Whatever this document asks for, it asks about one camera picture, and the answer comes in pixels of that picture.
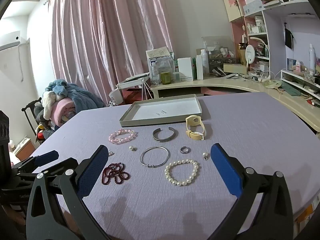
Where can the green narrow box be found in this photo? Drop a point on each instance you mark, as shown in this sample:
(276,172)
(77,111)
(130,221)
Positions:
(194,67)

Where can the thin silver bangle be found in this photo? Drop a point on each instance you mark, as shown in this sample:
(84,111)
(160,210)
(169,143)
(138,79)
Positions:
(150,165)

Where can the white square box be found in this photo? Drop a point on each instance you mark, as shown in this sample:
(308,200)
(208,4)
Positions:
(185,68)

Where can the pink folded blanket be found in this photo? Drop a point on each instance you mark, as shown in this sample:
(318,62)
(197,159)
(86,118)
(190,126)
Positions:
(62,110)

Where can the white desk lamp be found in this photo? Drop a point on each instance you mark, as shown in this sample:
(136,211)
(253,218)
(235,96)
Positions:
(257,39)

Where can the clear acrylic cosmetics organizer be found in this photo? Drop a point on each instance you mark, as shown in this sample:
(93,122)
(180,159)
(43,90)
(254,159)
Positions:
(220,45)

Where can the white fluffy cloth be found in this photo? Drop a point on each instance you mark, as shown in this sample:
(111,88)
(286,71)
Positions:
(48,102)

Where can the grey shallow cardboard tray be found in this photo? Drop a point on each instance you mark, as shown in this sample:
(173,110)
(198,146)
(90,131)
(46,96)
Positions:
(155,107)

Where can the white desk riser shelf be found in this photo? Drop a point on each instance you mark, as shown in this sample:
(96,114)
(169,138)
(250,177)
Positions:
(300,80)

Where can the black chair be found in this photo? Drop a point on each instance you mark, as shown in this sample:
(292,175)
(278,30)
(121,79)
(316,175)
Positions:
(27,110)

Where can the white and pink shelf unit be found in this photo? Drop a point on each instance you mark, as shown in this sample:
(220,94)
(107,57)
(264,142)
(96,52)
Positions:
(275,17)

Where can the yellow wrist watch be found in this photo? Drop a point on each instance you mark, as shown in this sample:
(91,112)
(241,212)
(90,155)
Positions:
(191,120)

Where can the white paper bag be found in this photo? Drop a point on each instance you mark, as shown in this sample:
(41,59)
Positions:
(130,95)

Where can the grey open cuff bangle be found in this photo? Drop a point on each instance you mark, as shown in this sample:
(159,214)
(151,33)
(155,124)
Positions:
(156,137)

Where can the green hand fan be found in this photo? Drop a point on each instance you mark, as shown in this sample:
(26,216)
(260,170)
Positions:
(273,83)

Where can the orange wooden box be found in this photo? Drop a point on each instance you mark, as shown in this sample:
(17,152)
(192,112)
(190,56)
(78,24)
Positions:
(23,148)

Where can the clear plastic bag of packets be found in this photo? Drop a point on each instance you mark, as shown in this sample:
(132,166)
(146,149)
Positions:
(160,60)

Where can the white air conditioner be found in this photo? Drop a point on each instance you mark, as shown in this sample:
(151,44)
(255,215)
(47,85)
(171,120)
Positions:
(10,40)

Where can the small pink bottle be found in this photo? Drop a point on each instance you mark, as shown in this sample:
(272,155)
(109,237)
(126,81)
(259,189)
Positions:
(298,66)

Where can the white round mirror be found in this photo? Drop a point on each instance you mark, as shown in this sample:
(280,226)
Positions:
(250,53)

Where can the black hanging pouch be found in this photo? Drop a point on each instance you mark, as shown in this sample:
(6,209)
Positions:
(289,36)

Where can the green glass jar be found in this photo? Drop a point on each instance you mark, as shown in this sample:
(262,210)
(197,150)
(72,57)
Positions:
(165,78)

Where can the beige flat box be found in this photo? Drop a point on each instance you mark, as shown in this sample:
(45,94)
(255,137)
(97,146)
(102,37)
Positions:
(233,68)

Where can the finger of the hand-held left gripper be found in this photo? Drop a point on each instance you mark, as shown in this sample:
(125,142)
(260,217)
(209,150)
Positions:
(65,163)
(46,157)

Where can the blue fleece blanket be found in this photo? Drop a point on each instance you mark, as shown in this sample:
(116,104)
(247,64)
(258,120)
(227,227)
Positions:
(80,95)

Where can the tall white bottle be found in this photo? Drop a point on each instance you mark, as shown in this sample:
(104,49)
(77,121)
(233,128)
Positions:
(311,57)

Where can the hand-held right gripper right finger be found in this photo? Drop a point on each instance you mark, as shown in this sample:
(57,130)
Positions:
(226,170)

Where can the white cabinet door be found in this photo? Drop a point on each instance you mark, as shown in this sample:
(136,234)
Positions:
(228,2)

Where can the green cloth pouch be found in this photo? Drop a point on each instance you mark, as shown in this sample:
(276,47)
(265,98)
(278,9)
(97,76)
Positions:
(291,90)

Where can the beige curved desk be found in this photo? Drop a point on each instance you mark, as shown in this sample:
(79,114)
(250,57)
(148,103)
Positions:
(225,82)

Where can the tall white box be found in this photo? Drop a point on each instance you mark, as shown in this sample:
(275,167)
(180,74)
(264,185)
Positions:
(199,67)

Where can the pink satin curtain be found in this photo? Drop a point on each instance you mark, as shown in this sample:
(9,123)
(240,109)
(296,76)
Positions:
(100,30)

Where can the white spray bottle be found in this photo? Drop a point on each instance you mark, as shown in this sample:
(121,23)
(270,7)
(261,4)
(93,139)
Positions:
(205,60)

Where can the clear small jar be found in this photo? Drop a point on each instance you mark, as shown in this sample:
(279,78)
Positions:
(176,77)

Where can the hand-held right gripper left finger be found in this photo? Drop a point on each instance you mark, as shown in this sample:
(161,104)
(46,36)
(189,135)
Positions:
(92,172)

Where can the pearl earring with dark bead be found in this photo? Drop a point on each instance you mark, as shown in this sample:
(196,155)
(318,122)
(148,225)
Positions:
(205,154)

